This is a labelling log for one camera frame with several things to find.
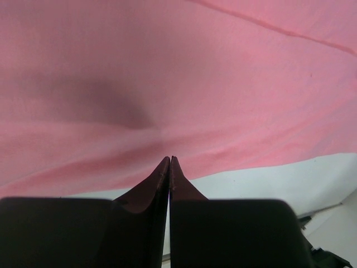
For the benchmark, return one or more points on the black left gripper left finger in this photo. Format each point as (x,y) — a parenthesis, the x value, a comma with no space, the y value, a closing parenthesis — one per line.
(77,232)

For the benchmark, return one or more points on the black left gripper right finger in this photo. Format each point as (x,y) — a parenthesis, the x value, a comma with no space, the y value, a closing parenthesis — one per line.
(231,232)

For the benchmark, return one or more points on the pink t shirt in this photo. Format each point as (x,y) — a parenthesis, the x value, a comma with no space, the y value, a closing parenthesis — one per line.
(95,93)

